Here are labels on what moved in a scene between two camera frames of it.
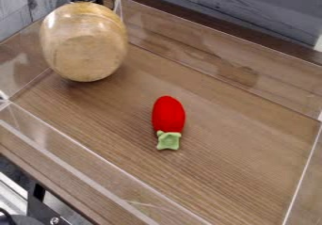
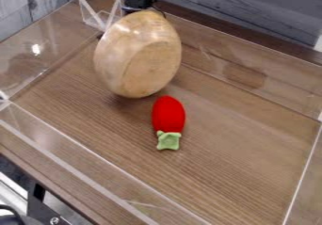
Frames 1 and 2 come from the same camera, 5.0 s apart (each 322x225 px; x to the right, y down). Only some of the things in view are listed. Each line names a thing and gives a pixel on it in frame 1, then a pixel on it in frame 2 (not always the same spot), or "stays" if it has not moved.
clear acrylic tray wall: [162, 121] stays
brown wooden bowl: [84, 41] to [138, 53]
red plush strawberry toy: [169, 118] stays
